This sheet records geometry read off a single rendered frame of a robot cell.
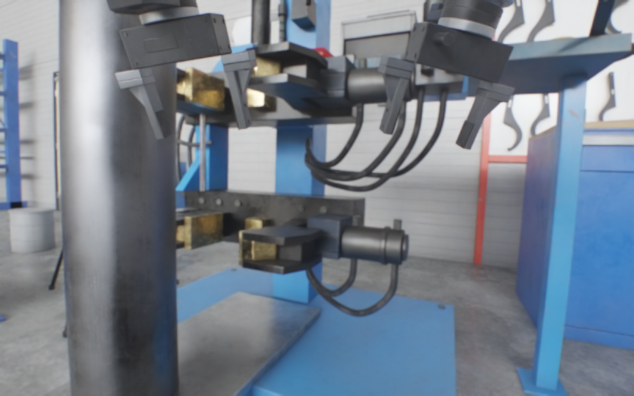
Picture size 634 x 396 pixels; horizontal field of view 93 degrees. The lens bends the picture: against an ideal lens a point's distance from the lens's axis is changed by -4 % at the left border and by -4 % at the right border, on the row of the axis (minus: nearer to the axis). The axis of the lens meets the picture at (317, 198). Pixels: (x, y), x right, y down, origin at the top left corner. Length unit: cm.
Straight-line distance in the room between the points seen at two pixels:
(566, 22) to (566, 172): 200
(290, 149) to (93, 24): 87
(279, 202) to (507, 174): 208
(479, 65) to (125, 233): 65
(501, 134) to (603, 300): 146
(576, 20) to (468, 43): 264
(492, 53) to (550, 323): 97
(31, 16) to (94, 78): 665
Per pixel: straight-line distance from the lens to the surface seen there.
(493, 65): 51
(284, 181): 138
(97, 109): 69
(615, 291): 182
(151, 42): 50
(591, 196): 172
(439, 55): 47
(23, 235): 331
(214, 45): 46
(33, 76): 702
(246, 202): 122
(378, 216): 289
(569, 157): 122
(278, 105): 117
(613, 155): 174
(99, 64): 70
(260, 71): 86
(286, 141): 138
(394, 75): 46
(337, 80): 95
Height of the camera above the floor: 69
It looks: 4 degrees down
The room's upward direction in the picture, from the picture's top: 2 degrees clockwise
